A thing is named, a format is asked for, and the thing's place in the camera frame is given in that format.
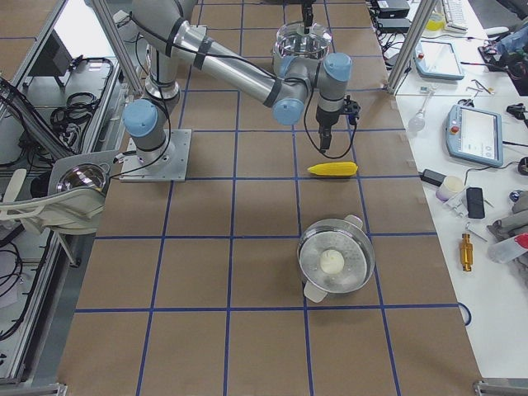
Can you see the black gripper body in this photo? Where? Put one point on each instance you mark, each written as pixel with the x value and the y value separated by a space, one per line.
pixel 325 120

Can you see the steel steamer pot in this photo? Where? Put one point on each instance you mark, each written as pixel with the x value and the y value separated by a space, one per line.
pixel 345 235

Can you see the gold brass fitting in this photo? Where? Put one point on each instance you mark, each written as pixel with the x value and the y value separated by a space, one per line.
pixel 466 253

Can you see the blue teach pendant near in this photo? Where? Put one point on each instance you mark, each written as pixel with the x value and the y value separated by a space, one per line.
pixel 474 135

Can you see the white paper cup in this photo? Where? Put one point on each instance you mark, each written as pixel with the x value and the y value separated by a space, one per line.
pixel 450 187

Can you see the pale green electric pot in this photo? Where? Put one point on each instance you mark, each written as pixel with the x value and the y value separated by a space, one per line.
pixel 302 68

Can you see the glass pot lid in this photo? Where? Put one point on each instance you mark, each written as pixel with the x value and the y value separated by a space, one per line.
pixel 293 40

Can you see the blue teach pendant far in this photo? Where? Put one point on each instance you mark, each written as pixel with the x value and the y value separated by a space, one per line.
pixel 437 59

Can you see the blue teach pendant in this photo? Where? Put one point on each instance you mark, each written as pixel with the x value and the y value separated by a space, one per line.
pixel 474 135
pixel 437 59

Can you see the black remote box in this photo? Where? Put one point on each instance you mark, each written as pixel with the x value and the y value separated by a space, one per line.
pixel 475 203

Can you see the aluminium frame post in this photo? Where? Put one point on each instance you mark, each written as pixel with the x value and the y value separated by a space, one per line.
pixel 418 24

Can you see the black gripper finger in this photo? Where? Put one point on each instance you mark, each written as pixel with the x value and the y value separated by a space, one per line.
pixel 325 141

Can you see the steel bowl on chair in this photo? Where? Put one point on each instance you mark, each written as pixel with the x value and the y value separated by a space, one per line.
pixel 85 174

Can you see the yellow corn cob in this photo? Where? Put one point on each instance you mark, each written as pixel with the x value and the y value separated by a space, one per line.
pixel 335 169

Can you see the white steamed bun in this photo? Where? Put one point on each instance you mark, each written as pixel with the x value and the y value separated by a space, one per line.
pixel 331 261

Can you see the black power adapter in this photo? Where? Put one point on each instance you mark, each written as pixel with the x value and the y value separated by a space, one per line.
pixel 431 177

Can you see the white light bulb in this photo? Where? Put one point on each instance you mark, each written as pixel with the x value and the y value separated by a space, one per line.
pixel 417 122

